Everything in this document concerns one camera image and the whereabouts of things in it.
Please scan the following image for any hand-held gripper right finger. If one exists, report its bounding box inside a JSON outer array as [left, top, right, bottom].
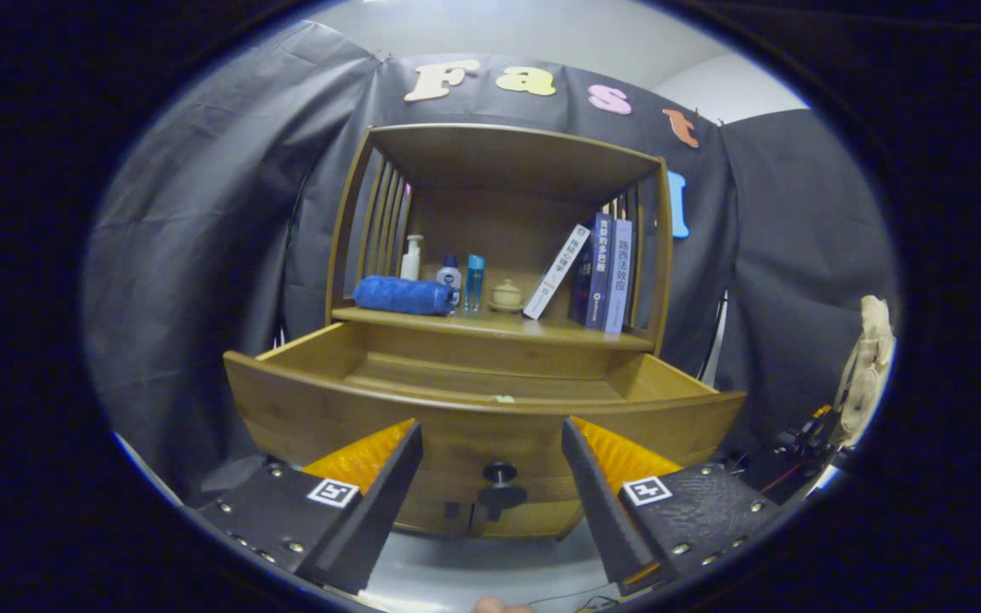
[[560, 415, 785, 597]]

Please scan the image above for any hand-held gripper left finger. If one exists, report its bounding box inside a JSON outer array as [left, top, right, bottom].
[[188, 417, 425, 595]]

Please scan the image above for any wooden drawer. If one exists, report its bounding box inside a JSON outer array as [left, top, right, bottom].
[[222, 319, 749, 512]]

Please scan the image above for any wooden cabinet door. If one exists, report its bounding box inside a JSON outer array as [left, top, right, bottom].
[[472, 502, 587, 540], [393, 501, 473, 537]]

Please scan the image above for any wooden countertop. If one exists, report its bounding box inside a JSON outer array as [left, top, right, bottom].
[[333, 305, 655, 352]]

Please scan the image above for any wooden cabinet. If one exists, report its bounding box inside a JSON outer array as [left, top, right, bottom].
[[324, 122, 675, 539]]

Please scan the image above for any black tripod stand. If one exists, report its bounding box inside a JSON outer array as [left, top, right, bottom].
[[695, 289, 730, 384]]

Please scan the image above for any blue rolled towel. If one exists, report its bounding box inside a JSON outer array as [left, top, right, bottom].
[[353, 275, 455, 317]]

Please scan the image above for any pale blue book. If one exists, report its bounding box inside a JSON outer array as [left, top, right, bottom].
[[603, 219, 634, 335]]

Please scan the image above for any beige lidded teacup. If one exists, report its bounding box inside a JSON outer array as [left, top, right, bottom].
[[489, 278, 525, 313]]

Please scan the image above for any dark blue book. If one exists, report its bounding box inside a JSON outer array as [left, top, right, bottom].
[[569, 213, 612, 331]]

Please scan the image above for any white book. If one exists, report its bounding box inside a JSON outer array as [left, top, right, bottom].
[[522, 223, 592, 321]]

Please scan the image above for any white blue-capped lotion bottle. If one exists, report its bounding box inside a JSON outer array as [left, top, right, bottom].
[[436, 255, 463, 309]]

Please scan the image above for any clear blue bottle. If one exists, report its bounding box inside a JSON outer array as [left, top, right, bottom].
[[465, 254, 486, 312]]

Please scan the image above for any beige fabric bag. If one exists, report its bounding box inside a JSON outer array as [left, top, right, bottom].
[[831, 295, 896, 448]]

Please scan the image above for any black equipment with cables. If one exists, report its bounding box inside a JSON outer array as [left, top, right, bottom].
[[737, 404, 849, 503]]

